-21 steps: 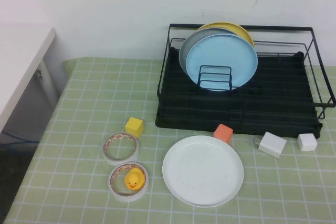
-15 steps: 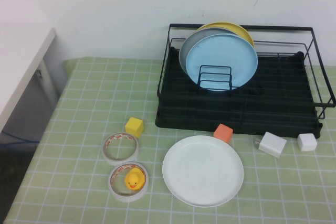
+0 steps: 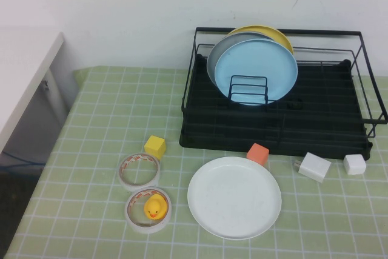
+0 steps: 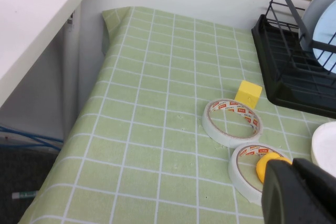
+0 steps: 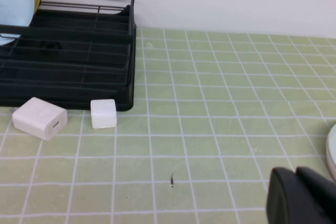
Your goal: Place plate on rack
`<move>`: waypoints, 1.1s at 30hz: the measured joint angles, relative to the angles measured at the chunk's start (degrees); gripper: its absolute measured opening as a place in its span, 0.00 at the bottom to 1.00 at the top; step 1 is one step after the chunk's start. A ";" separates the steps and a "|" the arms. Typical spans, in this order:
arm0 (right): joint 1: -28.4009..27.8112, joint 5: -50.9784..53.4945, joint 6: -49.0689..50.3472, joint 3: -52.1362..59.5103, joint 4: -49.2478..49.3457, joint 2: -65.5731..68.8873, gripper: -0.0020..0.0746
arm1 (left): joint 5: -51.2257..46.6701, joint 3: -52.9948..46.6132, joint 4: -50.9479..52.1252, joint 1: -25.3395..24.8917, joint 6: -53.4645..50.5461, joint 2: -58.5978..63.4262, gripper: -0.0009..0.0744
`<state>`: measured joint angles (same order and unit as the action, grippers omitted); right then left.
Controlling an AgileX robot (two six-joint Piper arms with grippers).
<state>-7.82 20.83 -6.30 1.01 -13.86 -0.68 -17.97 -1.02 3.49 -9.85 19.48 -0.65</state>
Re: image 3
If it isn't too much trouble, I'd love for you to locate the black wire dish rack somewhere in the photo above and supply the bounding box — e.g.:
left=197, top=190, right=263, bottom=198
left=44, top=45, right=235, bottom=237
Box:
left=181, top=27, right=388, bottom=161

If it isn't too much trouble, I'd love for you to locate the white round plate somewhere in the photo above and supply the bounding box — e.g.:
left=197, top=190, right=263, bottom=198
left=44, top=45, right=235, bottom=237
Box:
left=187, top=156, right=283, bottom=240

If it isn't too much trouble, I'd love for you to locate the white cube block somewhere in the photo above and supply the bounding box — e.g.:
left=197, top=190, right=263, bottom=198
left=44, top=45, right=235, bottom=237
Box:
left=343, top=153, right=367, bottom=176

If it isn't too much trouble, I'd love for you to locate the green checked tablecloth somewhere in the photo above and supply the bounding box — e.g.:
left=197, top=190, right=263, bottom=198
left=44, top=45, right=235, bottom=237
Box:
left=5, top=65, right=388, bottom=259

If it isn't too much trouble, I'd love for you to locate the white side table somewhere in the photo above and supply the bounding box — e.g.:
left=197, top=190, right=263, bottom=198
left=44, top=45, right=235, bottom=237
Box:
left=0, top=27, right=80, bottom=154

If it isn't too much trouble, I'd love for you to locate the blue cable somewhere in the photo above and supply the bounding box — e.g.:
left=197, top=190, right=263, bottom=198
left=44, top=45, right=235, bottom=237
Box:
left=0, top=149, right=46, bottom=172

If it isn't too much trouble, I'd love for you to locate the yellow rubber duck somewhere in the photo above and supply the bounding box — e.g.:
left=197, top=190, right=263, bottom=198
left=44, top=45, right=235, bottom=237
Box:
left=143, top=193, right=169, bottom=220

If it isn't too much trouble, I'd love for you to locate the orange cube block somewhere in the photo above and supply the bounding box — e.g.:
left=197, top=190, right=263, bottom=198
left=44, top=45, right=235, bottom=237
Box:
left=246, top=143, right=270, bottom=167

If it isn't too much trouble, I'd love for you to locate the double-sided tape roll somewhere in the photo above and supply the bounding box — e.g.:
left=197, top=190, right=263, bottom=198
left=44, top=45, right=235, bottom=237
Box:
left=117, top=152, right=162, bottom=192
left=124, top=187, right=173, bottom=235

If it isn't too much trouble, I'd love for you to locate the yellow cube block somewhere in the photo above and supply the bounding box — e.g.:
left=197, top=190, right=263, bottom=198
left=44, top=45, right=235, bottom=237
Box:
left=144, top=135, right=167, bottom=161

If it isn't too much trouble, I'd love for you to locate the yellow round plate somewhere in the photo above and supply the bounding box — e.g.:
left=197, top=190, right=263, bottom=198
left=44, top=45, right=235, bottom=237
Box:
left=226, top=24, right=295, bottom=56

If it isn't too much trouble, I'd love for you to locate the grey round plate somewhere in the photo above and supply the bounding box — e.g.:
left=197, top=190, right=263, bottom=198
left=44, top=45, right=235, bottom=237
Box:
left=206, top=31, right=275, bottom=86

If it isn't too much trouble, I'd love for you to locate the black rack drip tray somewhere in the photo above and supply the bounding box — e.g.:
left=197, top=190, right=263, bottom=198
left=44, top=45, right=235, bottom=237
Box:
left=178, top=53, right=373, bottom=161

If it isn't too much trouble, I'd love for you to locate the white power adapter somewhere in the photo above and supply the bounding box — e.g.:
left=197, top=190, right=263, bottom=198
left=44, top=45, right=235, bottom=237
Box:
left=292, top=152, right=332, bottom=184

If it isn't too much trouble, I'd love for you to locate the light blue round plate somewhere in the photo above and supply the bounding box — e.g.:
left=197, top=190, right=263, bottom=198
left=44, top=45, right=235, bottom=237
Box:
left=214, top=38, right=299, bottom=107

